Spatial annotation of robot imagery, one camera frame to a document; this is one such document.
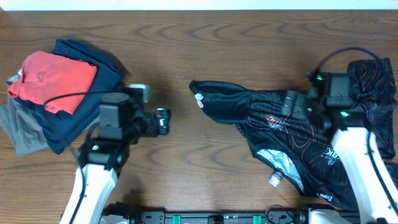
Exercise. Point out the black orange patterned jersey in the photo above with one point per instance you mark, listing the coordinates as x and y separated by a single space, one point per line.
294 147

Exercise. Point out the navy folded garment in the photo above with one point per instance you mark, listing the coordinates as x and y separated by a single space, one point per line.
61 128

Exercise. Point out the grey folded garment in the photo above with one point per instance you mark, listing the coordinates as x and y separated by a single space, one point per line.
22 128

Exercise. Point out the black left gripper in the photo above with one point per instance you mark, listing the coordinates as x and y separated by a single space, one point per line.
153 131

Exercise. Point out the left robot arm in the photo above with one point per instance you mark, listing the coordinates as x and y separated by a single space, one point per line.
106 149

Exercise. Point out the orange folded shirt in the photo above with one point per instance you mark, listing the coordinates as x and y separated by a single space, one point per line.
46 76

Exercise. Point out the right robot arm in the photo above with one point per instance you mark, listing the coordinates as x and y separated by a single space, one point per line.
329 105

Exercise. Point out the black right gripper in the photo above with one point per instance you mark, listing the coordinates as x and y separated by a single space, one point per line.
303 100

